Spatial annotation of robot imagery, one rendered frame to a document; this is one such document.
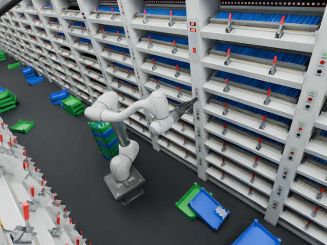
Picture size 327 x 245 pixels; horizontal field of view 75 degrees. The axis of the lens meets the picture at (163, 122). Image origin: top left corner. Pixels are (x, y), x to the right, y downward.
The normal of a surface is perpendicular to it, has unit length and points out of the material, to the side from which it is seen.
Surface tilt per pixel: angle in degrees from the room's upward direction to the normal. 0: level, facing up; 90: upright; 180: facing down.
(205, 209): 20
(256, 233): 0
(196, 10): 90
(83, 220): 0
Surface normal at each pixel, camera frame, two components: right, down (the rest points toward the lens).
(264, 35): -0.36, -0.57
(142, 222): -0.14, -0.78
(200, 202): 0.11, -0.61
